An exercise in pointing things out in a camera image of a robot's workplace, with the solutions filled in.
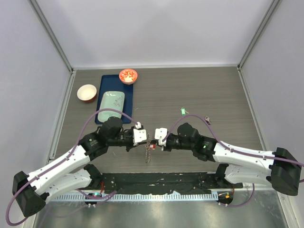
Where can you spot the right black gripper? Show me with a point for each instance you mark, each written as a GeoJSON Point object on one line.
{"type": "Point", "coordinates": [166, 148]}

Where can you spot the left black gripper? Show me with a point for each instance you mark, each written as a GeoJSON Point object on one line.
{"type": "Point", "coordinates": [128, 147]}

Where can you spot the metal disc key organizer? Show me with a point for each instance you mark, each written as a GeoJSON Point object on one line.
{"type": "Point", "coordinates": [147, 149]}

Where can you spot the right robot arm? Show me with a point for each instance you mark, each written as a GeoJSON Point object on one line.
{"type": "Point", "coordinates": [278, 169]}

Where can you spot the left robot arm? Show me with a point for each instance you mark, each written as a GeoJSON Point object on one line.
{"type": "Point", "coordinates": [73, 170]}

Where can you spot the green key tag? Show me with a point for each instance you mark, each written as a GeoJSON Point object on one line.
{"type": "Point", "coordinates": [183, 111]}

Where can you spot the black-head key far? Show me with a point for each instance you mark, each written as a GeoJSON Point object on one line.
{"type": "Point", "coordinates": [207, 119]}

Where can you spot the light green rectangular plate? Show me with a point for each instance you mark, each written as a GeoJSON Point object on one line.
{"type": "Point", "coordinates": [111, 100]}

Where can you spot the white and red bowl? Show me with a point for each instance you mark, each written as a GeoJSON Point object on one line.
{"type": "Point", "coordinates": [87, 93]}

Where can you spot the blue tray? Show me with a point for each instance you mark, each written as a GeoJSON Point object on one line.
{"type": "Point", "coordinates": [113, 83]}

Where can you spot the red patterned bowl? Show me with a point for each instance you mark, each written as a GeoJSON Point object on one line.
{"type": "Point", "coordinates": [128, 76]}

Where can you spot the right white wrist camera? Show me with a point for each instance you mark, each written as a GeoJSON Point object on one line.
{"type": "Point", "coordinates": [159, 135]}

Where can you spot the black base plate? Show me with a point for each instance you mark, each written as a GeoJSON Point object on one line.
{"type": "Point", "coordinates": [184, 183]}

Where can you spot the slotted cable duct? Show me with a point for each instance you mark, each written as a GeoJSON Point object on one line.
{"type": "Point", "coordinates": [76, 196]}

